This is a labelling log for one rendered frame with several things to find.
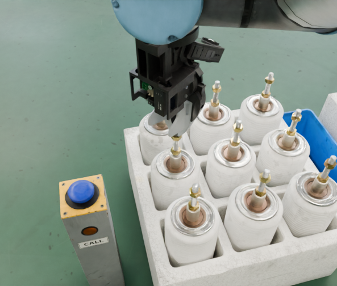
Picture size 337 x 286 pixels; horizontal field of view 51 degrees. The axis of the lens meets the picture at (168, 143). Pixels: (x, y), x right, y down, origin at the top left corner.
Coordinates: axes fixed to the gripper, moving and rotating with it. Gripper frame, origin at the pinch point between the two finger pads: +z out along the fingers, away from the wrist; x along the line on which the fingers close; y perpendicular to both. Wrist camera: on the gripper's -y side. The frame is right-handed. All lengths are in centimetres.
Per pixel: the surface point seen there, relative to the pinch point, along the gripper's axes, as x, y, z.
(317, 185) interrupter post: 23.6, -9.8, 7.8
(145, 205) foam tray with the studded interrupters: -1.5, 8.1, 17.0
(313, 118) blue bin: 13, -45, 24
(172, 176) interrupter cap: 1.5, 3.4, 9.7
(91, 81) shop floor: -60, -27, 35
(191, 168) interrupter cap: 3.1, -0.3, 9.7
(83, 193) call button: -3.5, 19.1, 2.0
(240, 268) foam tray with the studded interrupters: 19.7, 7.0, 17.6
